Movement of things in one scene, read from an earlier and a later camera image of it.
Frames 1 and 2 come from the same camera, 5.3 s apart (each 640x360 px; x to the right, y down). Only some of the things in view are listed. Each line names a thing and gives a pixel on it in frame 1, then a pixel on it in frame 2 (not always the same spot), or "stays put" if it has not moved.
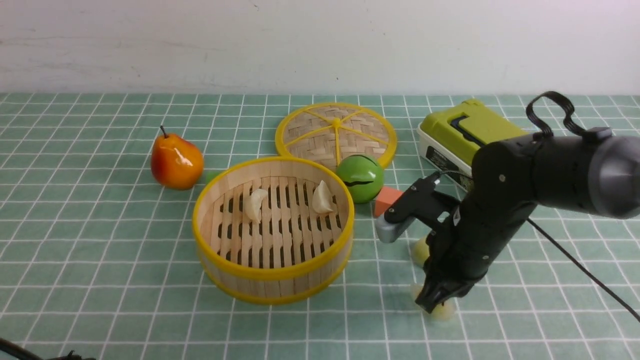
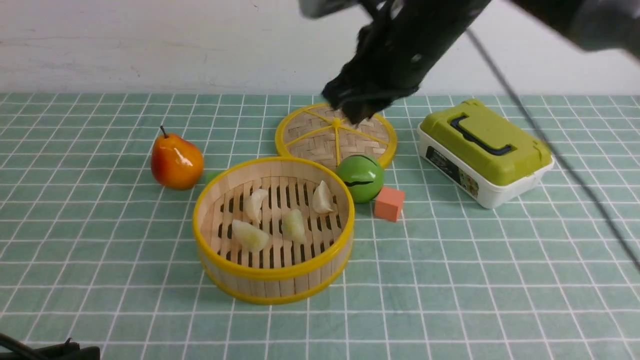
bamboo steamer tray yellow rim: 275,230 stays put
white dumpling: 321,200 stays put
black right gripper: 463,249 to 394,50
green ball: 362,176 stays put
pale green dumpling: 443,312 to 249,238
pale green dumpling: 420,250 to 292,227
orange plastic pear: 177,163 stays put
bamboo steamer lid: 330,132 stays put
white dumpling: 253,203 stays put
